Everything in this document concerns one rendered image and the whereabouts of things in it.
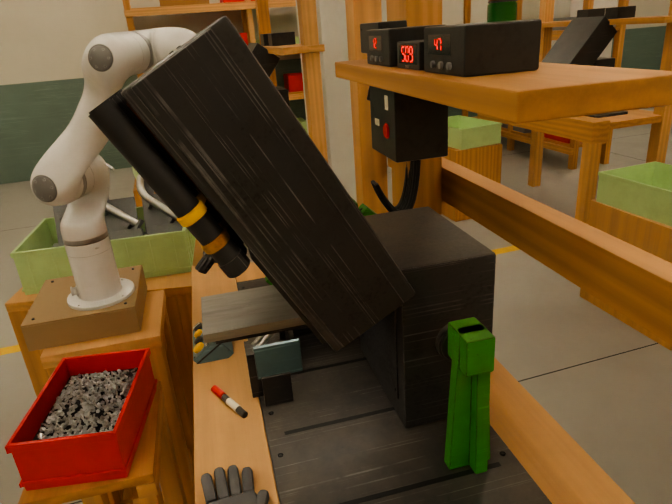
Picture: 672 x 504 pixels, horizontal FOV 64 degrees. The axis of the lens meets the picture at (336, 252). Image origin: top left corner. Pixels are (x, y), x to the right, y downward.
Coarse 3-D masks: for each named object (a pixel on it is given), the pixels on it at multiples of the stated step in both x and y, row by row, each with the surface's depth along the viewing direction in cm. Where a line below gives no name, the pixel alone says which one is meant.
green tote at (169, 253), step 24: (24, 240) 206; (48, 240) 230; (120, 240) 200; (144, 240) 201; (168, 240) 204; (192, 240) 226; (24, 264) 196; (48, 264) 198; (120, 264) 203; (144, 264) 205; (168, 264) 207; (192, 264) 212; (24, 288) 200
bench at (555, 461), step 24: (504, 384) 118; (504, 408) 111; (528, 408) 110; (504, 432) 105; (528, 432) 104; (552, 432) 104; (528, 456) 98; (552, 456) 98; (576, 456) 98; (552, 480) 93; (576, 480) 93; (600, 480) 92
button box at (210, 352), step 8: (200, 328) 140; (208, 344) 130; (216, 344) 130; (224, 344) 131; (200, 352) 130; (208, 352) 130; (216, 352) 130; (224, 352) 131; (232, 352) 132; (200, 360) 130; (208, 360) 131; (216, 360) 131
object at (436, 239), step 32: (384, 224) 112; (416, 224) 111; (448, 224) 110; (416, 256) 96; (448, 256) 95; (480, 256) 94; (416, 288) 93; (448, 288) 95; (480, 288) 97; (384, 320) 105; (416, 320) 96; (448, 320) 98; (480, 320) 99; (384, 352) 109; (416, 352) 98; (384, 384) 114; (416, 384) 101; (448, 384) 103; (416, 416) 104
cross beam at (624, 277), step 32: (448, 160) 145; (448, 192) 138; (480, 192) 121; (512, 192) 115; (512, 224) 110; (544, 224) 99; (576, 224) 95; (544, 256) 101; (576, 256) 92; (608, 256) 84; (640, 256) 81; (608, 288) 85; (640, 288) 79; (640, 320) 80
